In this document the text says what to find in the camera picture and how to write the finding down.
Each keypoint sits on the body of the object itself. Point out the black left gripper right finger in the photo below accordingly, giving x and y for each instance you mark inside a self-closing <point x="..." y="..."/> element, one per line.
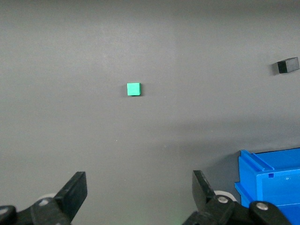
<point x="204" y="194"/>

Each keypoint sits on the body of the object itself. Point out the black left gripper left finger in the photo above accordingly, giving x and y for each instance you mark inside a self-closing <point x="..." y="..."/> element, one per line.
<point x="70" y="194"/>

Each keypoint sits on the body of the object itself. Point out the small green cube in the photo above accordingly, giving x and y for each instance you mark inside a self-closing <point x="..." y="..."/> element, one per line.
<point x="133" y="89"/>

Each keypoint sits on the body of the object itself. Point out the small black cube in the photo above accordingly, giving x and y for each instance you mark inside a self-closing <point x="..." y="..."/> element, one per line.
<point x="289" y="65"/>

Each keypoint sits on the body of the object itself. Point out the blue plastic storage bin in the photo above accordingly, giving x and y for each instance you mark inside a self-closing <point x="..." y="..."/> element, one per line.
<point x="276" y="187"/>

